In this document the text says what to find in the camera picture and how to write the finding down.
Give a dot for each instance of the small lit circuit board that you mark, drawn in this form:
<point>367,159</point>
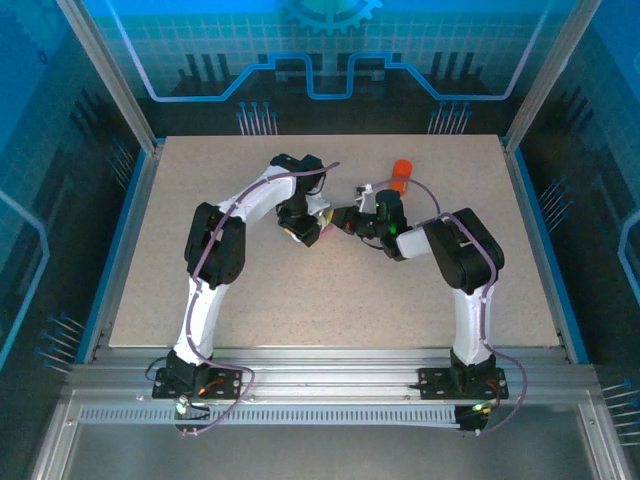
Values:
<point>472,417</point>
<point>182,406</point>

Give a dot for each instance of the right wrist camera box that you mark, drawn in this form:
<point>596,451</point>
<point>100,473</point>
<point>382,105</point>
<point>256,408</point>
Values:
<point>365,197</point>

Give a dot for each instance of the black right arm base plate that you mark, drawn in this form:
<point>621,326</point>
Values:
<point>432,382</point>

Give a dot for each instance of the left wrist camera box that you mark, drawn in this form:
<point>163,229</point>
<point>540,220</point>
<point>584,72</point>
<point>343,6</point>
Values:
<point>317,204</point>

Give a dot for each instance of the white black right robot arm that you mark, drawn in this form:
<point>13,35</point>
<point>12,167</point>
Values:
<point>465,250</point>

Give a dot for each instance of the blue printed back panel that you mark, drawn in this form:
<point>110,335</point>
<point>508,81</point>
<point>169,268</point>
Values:
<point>225,40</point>

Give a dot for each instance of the orange pill bottle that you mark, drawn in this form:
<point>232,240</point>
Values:
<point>401,184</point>

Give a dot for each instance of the aluminium mounting rail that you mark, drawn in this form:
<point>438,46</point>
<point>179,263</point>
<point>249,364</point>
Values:
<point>325,365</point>

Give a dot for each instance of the aluminium frame post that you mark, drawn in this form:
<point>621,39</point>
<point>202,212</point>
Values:
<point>107,75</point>
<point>550,75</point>

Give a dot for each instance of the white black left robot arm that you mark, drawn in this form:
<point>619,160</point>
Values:
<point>215,245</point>

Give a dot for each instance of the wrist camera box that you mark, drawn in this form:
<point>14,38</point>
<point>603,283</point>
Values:
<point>317,204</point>
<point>365,197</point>

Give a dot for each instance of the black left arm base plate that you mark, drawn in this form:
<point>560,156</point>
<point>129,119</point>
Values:
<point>225,380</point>

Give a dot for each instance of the blue printed side panel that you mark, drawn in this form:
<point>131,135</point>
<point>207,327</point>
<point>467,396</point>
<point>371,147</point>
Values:
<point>30,150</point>
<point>610,125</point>

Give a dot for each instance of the white pill bottle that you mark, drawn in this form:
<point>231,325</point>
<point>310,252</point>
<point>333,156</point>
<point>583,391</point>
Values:
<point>326,217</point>

